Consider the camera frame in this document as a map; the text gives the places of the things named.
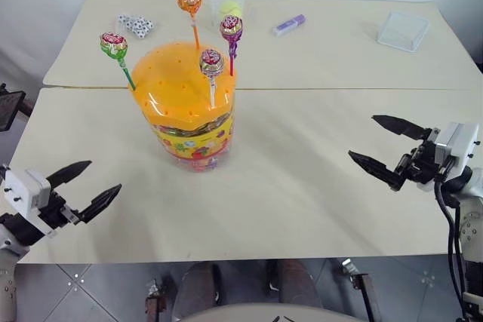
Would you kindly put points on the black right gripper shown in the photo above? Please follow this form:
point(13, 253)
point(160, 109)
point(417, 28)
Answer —
point(420, 167)

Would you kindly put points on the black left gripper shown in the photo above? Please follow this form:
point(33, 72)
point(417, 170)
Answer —
point(56, 210)

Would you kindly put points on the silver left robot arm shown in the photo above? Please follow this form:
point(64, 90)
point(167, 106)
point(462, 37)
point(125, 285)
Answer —
point(11, 231)

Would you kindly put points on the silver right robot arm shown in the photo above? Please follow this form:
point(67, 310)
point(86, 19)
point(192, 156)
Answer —
point(471, 224)

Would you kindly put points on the orange-lidded lollipop jar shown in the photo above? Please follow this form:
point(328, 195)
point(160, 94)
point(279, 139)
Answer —
point(170, 84)

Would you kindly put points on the green-wrapped lollipop, green stick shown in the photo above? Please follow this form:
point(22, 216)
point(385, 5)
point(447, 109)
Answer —
point(113, 45)

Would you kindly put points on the pink-wrapped lollipop, white stick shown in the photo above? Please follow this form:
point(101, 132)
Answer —
point(211, 62)

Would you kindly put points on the purple-wrapped lollipop, pink stick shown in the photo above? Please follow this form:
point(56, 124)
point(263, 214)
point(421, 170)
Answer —
point(231, 27)

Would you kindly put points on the black tablet screen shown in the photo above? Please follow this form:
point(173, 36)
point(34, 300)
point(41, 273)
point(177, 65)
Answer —
point(9, 109)

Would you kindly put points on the clear plastic box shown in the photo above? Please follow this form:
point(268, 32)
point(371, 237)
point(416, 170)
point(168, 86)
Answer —
point(403, 31)

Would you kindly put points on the purple and white highlighter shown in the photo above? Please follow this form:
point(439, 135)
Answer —
point(288, 25)

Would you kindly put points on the white curved robot torso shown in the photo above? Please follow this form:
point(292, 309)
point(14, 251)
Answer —
point(271, 313)

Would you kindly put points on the yellow tennis ball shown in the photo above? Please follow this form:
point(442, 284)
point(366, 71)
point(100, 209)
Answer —
point(230, 9)

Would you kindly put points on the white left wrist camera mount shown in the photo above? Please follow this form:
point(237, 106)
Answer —
point(26, 190)

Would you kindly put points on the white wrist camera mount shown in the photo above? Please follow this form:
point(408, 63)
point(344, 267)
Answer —
point(26, 190)
point(458, 145)

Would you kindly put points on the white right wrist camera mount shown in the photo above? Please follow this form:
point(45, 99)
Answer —
point(458, 145)

